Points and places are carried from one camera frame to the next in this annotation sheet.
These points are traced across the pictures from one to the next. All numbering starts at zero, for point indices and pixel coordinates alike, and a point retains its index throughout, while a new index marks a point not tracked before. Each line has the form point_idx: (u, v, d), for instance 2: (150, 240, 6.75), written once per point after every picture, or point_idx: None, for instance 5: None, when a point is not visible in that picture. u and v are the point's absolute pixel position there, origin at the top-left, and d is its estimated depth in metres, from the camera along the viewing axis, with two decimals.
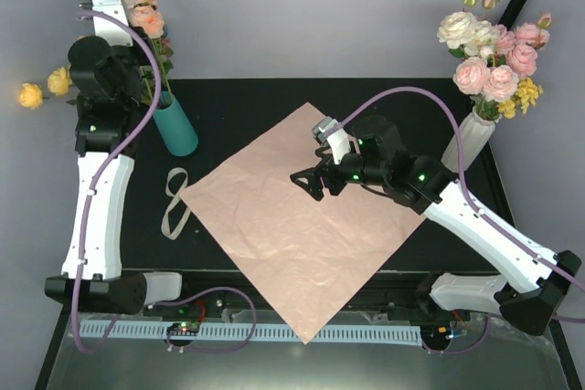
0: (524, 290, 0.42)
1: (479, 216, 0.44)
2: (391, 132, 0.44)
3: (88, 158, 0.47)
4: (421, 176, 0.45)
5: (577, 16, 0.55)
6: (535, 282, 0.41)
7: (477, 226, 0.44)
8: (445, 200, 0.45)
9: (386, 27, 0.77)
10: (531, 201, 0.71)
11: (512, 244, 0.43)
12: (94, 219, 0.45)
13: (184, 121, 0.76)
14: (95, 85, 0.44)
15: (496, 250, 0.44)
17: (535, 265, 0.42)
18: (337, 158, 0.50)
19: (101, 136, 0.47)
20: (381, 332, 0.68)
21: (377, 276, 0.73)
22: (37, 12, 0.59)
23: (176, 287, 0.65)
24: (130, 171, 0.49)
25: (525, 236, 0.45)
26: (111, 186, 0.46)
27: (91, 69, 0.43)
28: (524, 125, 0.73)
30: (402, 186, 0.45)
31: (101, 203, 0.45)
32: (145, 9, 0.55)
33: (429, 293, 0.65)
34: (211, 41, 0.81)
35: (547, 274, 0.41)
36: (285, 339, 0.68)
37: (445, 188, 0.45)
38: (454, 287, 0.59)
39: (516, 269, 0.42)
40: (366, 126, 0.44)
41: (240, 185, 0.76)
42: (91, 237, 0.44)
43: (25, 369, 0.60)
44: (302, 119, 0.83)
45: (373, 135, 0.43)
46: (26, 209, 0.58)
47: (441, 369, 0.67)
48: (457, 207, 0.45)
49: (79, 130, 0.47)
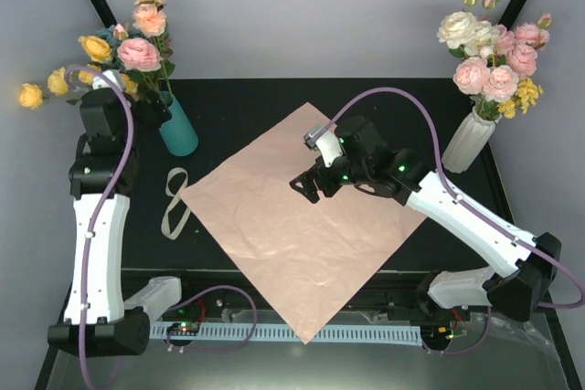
0: (505, 275, 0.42)
1: (458, 203, 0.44)
2: (369, 128, 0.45)
3: (85, 199, 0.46)
4: (402, 167, 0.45)
5: (576, 17, 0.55)
6: (514, 264, 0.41)
7: (458, 214, 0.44)
8: (425, 189, 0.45)
9: (387, 27, 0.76)
10: (531, 202, 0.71)
11: (491, 227, 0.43)
12: (94, 259, 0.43)
13: (184, 121, 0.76)
14: (101, 118, 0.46)
15: (475, 235, 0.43)
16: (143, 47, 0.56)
17: (514, 247, 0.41)
18: (328, 161, 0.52)
19: (95, 176, 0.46)
20: (380, 332, 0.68)
21: (377, 276, 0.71)
22: (37, 12, 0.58)
23: (176, 289, 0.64)
24: (126, 210, 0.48)
25: (504, 219, 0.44)
26: (111, 226, 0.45)
27: (101, 103, 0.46)
28: (524, 126, 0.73)
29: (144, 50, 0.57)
30: (385, 178, 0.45)
31: (102, 243, 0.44)
32: (146, 6, 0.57)
33: (428, 291, 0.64)
34: (211, 43, 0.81)
35: (526, 256, 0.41)
36: (285, 339, 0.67)
37: (423, 177, 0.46)
38: (452, 283, 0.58)
39: (496, 252, 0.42)
40: (348, 125, 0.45)
41: (240, 185, 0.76)
42: (93, 281, 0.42)
43: (26, 370, 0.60)
44: (302, 119, 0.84)
45: (351, 131, 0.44)
46: (26, 209, 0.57)
47: (441, 369, 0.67)
48: (437, 194, 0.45)
49: (75, 171, 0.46)
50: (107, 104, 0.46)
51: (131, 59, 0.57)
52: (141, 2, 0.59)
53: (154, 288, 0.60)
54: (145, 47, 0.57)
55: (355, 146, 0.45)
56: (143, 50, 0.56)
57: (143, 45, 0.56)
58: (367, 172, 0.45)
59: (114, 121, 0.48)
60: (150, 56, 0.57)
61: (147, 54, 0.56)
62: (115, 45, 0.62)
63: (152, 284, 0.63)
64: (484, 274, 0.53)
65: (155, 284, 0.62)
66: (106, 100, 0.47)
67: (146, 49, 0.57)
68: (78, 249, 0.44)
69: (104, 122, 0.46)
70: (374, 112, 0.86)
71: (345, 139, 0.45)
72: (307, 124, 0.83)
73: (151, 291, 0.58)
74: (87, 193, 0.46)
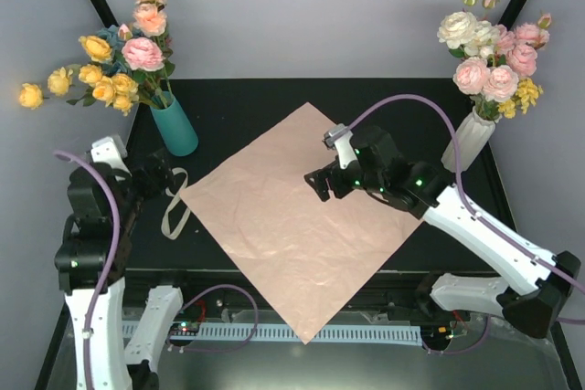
0: (524, 292, 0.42)
1: (476, 218, 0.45)
2: (386, 140, 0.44)
3: (76, 294, 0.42)
4: (419, 182, 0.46)
5: (576, 17, 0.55)
6: (534, 283, 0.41)
7: (475, 228, 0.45)
8: (442, 205, 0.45)
9: (387, 27, 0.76)
10: (531, 202, 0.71)
11: (509, 246, 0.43)
12: (96, 355, 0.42)
13: (184, 121, 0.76)
14: (90, 200, 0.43)
15: (494, 252, 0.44)
16: (149, 46, 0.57)
17: (533, 265, 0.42)
18: (344, 163, 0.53)
19: (84, 265, 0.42)
20: (380, 332, 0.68)
21: (377, 276, 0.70)
22: (38, 12, 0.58)
23: (178, 300, 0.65)
24: (121, 291, 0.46)
25: (522, 237, 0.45)
26: (108, 320, 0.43)
27: (90, 184, 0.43)
28: (524, 126, 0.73)
29: (150, 49, 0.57)
30: (400, 191, 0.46)
31: (101, 339, 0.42)
32: (147, 6, 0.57)
33: (429, 293, 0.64)
34: (212, 43, 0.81)
35: (546, 275, 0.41)
36: (285, 339, 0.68)
37: (440, 193, 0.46)
38: (459, 289, 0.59)
39: (515, 269, 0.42)
40: (366, 136, 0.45)
41: (241, 185, 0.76)
42: (99, 373, 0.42)
43: (26, 371, 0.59)
44: (302, 119, 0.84)
45: (368, 142, 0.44)
46: (26, 209, 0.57)
47: (441, 369, 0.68)
48: (455, 211, 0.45)
49: (63, 264, 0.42)
50: (97, 184, 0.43)
51: (136, 59, 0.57)
52: (141, 2, 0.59)
53: (155, 316, 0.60)
54: (150, 47, 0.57)
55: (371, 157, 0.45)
56: (148, 50, 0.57)
57: (147, 45, 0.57)
58: (383, 184, 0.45)
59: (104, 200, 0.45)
60: (155, 56, 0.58)
61: (153, 54, 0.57)
62: (115, 45, 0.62)
63: (151, 303, 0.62)
64: (497, 285, 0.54)
65: (154, 305, 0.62)
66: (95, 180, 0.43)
67: (153, 49, 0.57)
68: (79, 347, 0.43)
69: (95, 204, 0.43)
70: (374, 112, 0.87)
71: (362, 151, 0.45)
72: (307, 125, 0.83)
73: (152, 326, 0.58)
74: (78, 287, 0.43)
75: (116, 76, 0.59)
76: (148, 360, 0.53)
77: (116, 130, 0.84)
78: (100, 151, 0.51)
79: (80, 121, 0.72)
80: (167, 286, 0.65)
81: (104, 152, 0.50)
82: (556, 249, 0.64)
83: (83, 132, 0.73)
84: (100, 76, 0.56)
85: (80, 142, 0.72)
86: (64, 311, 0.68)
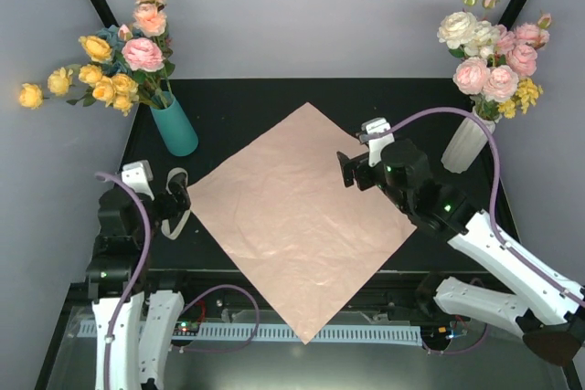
0: (550, 322, 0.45)
1: (505, 248, 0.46)
2: (420, 162, 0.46)
3: (102, 304, 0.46)
4: (448, 206, 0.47)
5: (576, 17, 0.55)
6: (563, 316, 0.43)
7: (504, 258, 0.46)
8: (471, 232, 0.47)
9: (387, 27, 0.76)
10: (531, 202, 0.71)
11: (538, 278, 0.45)
12: (114, 362, 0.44)
13: (184, 121, 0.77)
14: (118, 220, 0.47)
15: (525, 284, 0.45)
16: (149, 47, 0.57)
17: (561, 298, 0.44)
18: (372, 161, 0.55)
19: (111, 277, 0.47)
20: (380, 332, 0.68)
21: (377, 276, 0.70)
22: (38, 12, 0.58)
23: (179, 304, 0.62)
24: (141, 304, 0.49)
25: (550, 268, 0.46)
26: (128, 328, 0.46)
27: (118, 206, 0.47)
28: (524, 126, 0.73)
29: (150, 49, 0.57)
30: (429, 216, 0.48)
31: (122, 346, 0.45)
32: (148, 6, 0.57)
33: (434, 299, 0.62)
34: (212, 44, 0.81)
35: (574, 308, 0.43)
36: (285, 339, 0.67)
37: (469, 219, 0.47)
38: (469, 301, 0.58)
39: (544, 301, 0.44)
40: (399, 156, 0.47)
41: (241, 185, 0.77)
42: (115, 380, 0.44)
43: (26, 372, 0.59)
44: (302, 119, 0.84)
45: (403, 163, 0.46)
46: (25, 209, 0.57)
47: (441, 369, 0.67)
48: (483, 239, 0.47)
49: (91, 276, 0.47)
50: (124, 206, 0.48)
51: (135, 59, 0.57)
52: (141, 2, 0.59)
53: (157, 327, 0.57)
54: (150, 47, 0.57)
55: (405, 176, 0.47)
56: (148, 50, 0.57)
57: (147, 45, 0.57)
58: (411, 205, 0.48)
59: (129, 220, 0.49)
60: (155, 57, 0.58)
61: (154, 54, 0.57)
62: (115, 45, 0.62)
63: (151, 312, 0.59)
64: (515, 304, 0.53)
65: (155, 314, 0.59)
66: (123, 201, 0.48)
67: (153, 49, 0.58)
68: (99, 354, 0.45)
69: (122, 223, 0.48)
70: (374, 112, 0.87)
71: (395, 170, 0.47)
72: (307, 125, 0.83)
73: (155, 339, 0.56)
74: (104, 296, 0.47)
75: (116, 76, 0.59)
76: (154, 378, 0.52)
77: (116, 130, 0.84)
78: (130, 173, 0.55)
79: (80, 121, 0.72)
80: (167, 291, 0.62)
81: (133, 175, 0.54)
82: (556, 249, 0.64)
83: (83, 133, 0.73)
84: (100, 76, 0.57)
85: (80, 142, 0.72)
86: (64, 311, 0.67)
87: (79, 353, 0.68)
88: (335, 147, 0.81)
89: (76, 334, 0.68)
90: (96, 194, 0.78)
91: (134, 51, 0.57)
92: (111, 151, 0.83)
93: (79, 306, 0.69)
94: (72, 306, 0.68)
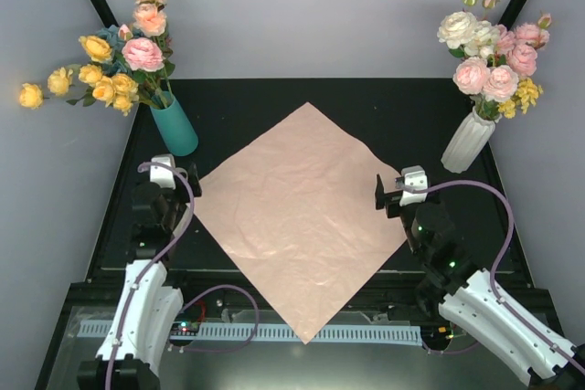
0: (544, 376, 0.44)
1: (501, 302, 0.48)
2: (450, 229, 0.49)
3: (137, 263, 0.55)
4: (452, 263, 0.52)
5: (576, 17, 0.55)
6: (551, 369, 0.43)
7: (498, 311, 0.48)
8: (472, 287, 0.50)
9: (387, 27, 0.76)
10: (532, 203, 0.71)
11: (529, 331, 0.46)
12: (133, 306, 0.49)
13: (185, 121, 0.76)
14: (148, 213, 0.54)
15: (515, 333, 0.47)
16: (148, 47, 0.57)
17: (552, 352, 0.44)
18: (402, 203, 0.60)
19: (146, 252, 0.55)
20: (380, 332, 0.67)
21: (377, 276, 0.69)
22: (38, 12, 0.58)
23: (179, 300, 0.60)
24: (163, 278, 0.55)
25: (544, 324, 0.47)
26: (152, 284, 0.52)
27: (148, 202, 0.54)
28: (524, 126, 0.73)
29: (151, 49, 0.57)
30: (438, 268, 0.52)
31: (141, 295, 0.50)
32: (148, 6, 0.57)
33: (443, 312, 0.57)
34: (211, 44, 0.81)
35: (563, 362, 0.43)
36: (285, 339, 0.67)
37: (470, 274, 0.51)
38: (473, 323, 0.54)
39: (534, 353, 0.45)
40: (430, 218, 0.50)
41: (241, 185, 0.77)
42: (128, 323, 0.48)
43: (26, 371, 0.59)
44: (302, 120, 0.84)
45: (433, 228, 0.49)
46: (26, 208, 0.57)
47: (441, 369, 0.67)
48: (482, 291, 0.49)
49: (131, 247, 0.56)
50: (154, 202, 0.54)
51: (135, 59, 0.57)
52: (141, 2, 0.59)
53: (152, 319, 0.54)
54: (150, 47, 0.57)
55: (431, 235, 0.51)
56: (148, 50, 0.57)
57: (147, 45, 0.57)
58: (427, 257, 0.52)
59: (159, 210, 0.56)
60: (154, 57, 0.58)
61: (154, 54, 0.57)
62: (115, 45, 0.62)
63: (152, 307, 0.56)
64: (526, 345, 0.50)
65: (158, 309, 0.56)
66: (155, 195, 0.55)
67: (153, 49, 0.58)
68: (121, 302, 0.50)
69: (152, 215, 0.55)
70: (375, 112, 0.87)
71: (425, 231, 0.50)
72: (307, 124, 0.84)
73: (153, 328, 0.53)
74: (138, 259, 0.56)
75: (116, 76, 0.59)
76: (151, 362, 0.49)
77: (116, 130, 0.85)
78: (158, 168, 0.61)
79: (80, 121, 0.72)
80: (167, 287, 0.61)
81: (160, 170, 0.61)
82: (556, 249, 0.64)
83: (83, 132, 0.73)
84: (100, 76, 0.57)
85: (80, 142, 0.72)
86: (64, 311, 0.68)
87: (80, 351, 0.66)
88: (335, 147, 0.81)
89: (77, 334, 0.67)
90: (96, 194, 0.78)
91: (134, 51, 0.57)
92: (111, 151, 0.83)
93: (79, 306, 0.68)
94: (72, 306, 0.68)
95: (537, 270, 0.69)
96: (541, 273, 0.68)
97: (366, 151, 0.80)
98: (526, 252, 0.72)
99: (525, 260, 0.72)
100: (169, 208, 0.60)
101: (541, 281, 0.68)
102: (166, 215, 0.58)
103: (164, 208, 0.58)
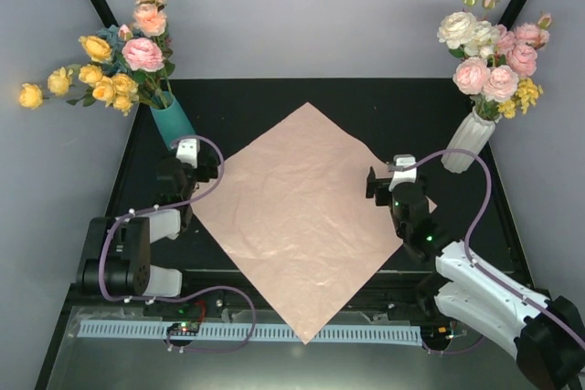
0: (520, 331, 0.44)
1: (473, 265, 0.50)
2: (421, 203, 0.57)
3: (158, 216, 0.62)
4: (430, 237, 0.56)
5: (576, 16, 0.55)
6: (523, 320, 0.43)
7: (473, 274, 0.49)
8: (447, 254, 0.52)
9: (387, 26, 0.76)
10: (532, 202, 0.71)
11: (501, 288, 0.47)
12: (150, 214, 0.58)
13: (185, 121, 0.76)
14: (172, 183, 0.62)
15: (489, 292, 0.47)
16: (148, 47, 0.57)
17: (524, 305, 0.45)
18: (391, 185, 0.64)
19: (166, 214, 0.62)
20: (381, 332, 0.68)
21: (377, 276, 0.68)
22: (38, 12, 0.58)
23: (176, 283, 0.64)
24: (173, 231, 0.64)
25: (518, 283, 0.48)
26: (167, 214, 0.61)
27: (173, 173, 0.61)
28: (524, 126, 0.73)
29: (151, 50, 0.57)
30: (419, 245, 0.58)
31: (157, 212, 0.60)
32: (147, 6, 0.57)
33: (441, 310, 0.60)
34: (212, 44, 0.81)
35: (535, 313, 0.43)
36: (285, 339, 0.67)
37: (447, 245, 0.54)
38: (470, 310, 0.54)
39: (506, 310, 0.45)
40: (406, 195, 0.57)
41: (241, 185, 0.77)
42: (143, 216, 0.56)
43: (26, 372, 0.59)
44: (302, 120, 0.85)
45: (407, 203, 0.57)
46: (26, 208, 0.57)
47: (441, 369, 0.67)
48: (456, 258, 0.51)
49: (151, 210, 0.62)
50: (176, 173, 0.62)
51: (135, 59, 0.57)
52: (141, 2, 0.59)
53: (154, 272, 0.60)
54: (150, 47, 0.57)
55: (408, 210, 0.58)
56: (149, 50, 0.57)
57: (147, 45, 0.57)
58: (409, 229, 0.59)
59: (181, 183, 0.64)
60: (154, 57, 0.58)
61: (154, 54, 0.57)
62: (115, 45, 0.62)
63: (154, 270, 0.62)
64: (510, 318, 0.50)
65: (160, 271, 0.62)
66: (176, 170, 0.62)
67: (153, 49, 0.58)
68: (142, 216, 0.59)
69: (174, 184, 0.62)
70: (375, 112, 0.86)
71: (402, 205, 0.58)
72: (307, 125, 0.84)
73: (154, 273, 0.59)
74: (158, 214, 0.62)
75: (116, 76, 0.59)
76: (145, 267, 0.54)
77: (116, 130, 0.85)
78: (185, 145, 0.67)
79: (80, 121, 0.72)
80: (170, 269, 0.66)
81: (186, 146, 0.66)
82: (556, 249, 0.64)
83: (83, 132, 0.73)
84: (99, 76, 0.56)
85: (79, 142, 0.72)
86: (64, 311, 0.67)
87: (80, 352, 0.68)
88: (335, 147, 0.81)
89: (77, 334, 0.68)
90: (96, 194, 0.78)
91: (135, 52, 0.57)
92: (111, 151, 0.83)
93: (79, 306, 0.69)
94: (72, 306, 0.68)
95: (537, 269, 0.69)
96: (541, 273, 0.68)
97: (366, 151, 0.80)
98: (526, 252, 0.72)
99: (525, 261, 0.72)
100: (188, 183, 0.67)
101: (541, 281, 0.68)
102: (186, 186, 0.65)
103: (185, 182, 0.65)
